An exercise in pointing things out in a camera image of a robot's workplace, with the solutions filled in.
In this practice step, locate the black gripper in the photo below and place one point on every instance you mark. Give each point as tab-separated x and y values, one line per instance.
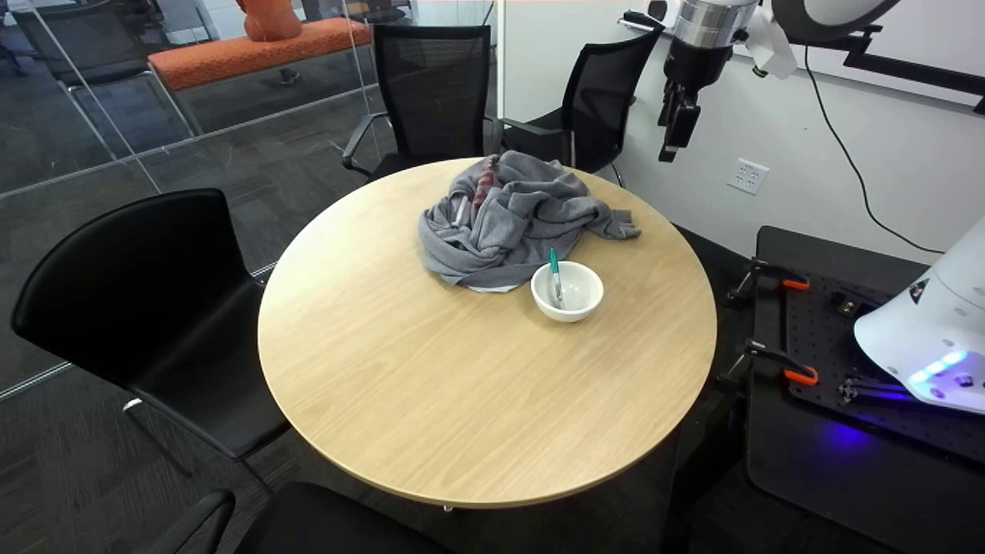
694	69

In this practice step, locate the grey marker with green cap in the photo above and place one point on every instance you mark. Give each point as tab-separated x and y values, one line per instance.
555	278

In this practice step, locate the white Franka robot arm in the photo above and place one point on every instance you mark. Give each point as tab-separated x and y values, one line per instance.
939	318

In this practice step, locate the black mesh office chair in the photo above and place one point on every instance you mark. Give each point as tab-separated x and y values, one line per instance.
432	82
606	94

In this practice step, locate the orange black clamp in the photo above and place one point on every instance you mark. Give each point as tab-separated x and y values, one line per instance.
803	377
792	285

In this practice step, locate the crumpled grey cloth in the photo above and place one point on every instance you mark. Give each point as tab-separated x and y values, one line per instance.
502	220

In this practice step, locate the white ceramic bowl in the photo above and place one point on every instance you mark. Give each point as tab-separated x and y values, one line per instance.
575	296

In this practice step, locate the black robot stand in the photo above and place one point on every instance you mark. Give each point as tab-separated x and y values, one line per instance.
819	472

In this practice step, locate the orange cushion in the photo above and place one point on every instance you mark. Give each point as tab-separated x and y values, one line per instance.
268	21

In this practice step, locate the orange bench sofa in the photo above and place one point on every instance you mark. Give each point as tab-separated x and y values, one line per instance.
248	54

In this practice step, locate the black solid-back office chair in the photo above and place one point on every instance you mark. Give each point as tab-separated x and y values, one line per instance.
135	278

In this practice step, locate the grey mesh chair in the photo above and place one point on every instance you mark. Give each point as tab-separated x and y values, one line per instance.
73	36

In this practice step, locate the white wall outlet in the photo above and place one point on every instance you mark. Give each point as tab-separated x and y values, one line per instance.
751	178

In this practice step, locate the black wall rail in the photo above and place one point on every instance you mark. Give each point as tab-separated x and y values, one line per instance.
913	69

